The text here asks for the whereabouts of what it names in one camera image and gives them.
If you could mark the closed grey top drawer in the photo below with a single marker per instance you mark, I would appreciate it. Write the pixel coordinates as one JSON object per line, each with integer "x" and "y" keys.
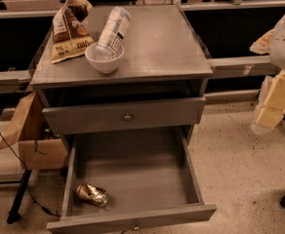
{"x": 96, "y": 118}

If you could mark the clear plastic water bottle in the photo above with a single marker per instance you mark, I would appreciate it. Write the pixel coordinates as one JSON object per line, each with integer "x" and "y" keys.
{"x": 113, "y": 33}

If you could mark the white bowl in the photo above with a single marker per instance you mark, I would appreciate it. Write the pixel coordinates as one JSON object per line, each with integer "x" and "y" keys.
{"x": 100, "y": 63}

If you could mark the open grey middle drawer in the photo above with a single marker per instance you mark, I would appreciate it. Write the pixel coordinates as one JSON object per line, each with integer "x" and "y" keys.
{"x": 147, "y": 174}

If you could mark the brown chip bag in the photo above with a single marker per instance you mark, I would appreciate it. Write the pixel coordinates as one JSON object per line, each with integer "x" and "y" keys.
{"x": 70, "y": 37}

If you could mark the cardboard box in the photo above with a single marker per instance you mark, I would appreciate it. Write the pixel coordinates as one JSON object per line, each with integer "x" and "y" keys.
{"x": 36, "y": 152}

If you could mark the grey drawer cabinet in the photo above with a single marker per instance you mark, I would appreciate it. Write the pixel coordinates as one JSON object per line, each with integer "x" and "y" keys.
{"x": 162, "y": 60}

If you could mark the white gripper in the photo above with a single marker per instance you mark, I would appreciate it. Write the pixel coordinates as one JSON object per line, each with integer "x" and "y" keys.
{"x": 273, "y": 111}

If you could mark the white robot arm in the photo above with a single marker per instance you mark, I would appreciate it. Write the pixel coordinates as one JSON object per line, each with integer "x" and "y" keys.
{"x": 272, "y": 43}

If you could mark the crushed orange can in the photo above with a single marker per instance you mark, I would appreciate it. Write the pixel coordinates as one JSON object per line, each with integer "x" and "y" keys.
{"x": 92, "y": 194}

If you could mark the black table leg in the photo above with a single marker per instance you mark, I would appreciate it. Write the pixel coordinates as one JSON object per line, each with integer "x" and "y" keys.
{"x": 13, "y": 214}

